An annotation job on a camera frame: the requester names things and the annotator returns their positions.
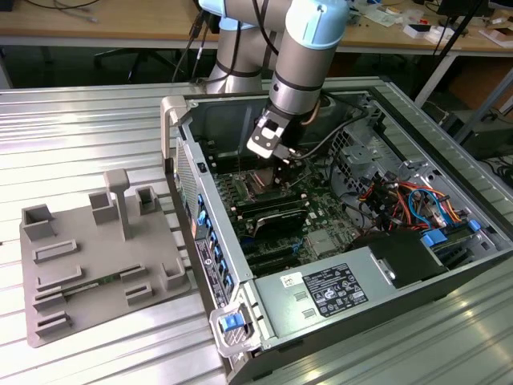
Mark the green motherboard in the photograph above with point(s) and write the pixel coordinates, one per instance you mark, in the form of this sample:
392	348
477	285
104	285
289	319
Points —
328	208

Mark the black monitor base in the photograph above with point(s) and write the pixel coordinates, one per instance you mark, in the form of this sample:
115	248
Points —
461	6

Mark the silver CPU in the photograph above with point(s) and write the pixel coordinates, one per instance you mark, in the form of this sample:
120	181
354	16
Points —
264	177

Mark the black equipment box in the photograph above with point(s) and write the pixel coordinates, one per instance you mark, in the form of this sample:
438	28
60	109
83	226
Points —
493	140

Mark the grey parts rack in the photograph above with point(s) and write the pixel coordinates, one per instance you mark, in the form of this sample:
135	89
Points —
100	248

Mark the black office chair base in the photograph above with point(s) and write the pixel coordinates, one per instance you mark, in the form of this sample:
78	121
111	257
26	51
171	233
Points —
138	54

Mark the grey open PC case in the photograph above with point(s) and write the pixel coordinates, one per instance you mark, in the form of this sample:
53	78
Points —
232	248

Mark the white paper sheets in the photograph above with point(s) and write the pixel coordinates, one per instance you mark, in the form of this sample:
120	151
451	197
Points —
386	16

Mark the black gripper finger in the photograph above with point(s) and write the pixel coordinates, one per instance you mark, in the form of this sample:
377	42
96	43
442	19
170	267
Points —
284	174

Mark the wooden desk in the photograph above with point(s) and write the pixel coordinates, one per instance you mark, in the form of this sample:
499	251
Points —
120	20

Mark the blue case latch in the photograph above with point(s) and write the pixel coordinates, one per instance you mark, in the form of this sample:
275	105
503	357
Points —
230	322

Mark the small white box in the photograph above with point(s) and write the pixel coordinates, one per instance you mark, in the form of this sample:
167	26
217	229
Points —
437	35

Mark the green RAM stick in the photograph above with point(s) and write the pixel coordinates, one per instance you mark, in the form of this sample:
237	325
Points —
94	285

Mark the silver perforated drive cage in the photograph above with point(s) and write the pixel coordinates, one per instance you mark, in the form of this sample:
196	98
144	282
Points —
372	150

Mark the black RAM slot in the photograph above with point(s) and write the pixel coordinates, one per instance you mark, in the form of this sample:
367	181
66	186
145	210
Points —
226	162
276	200
280	206

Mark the silver chipset heatsink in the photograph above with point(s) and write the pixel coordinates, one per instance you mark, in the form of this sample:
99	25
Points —
320	242

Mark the black expansion slot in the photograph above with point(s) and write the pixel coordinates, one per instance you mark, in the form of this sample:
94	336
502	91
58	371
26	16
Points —
272	250
276	266

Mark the brown cardboard piece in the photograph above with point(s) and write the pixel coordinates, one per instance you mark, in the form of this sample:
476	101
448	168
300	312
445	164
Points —
501	35

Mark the thin metal locking lever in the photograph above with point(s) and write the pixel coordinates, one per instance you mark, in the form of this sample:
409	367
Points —
302	178
239	164

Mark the black plastic shroud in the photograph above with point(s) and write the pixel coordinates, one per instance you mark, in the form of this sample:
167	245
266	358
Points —
401	256

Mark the black graphics card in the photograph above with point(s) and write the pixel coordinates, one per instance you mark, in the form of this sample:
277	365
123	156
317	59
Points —
280	224

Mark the small blue carrier tab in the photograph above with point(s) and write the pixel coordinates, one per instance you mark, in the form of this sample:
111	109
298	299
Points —
474	225

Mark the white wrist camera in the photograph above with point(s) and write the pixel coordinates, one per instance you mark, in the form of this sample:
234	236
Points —
264	138

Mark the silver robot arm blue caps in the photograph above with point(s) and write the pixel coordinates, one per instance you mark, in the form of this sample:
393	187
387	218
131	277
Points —
296	68

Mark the white box black top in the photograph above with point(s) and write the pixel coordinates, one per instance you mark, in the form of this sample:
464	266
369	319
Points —
418	29

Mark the grey power supply unit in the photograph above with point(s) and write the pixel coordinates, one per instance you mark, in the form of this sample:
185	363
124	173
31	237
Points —
288	317

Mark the large blue carrier tab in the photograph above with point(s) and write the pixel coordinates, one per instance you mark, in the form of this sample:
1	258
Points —
435	238

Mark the CPU socket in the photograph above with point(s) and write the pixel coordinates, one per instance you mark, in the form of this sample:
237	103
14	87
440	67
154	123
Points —
248	187

